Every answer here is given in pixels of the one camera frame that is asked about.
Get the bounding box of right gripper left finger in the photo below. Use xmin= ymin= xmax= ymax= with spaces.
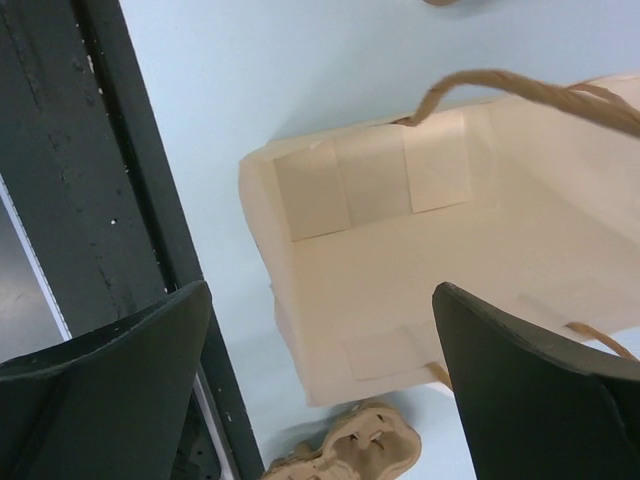
xmin=1 ymin=281 xmax=211 ymax=479

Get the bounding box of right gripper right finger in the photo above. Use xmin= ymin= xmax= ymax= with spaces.
xmin=432 ymin=283 xmax=639 ymax=479

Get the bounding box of brown paper takeout bag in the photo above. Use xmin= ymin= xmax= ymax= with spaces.
xmin=239 ymin=95 xmax=639 ymax=407

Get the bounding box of brown paper coffee cup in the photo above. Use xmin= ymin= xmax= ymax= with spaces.
xmin=424 ymin=0 xmax=460 ymax=8

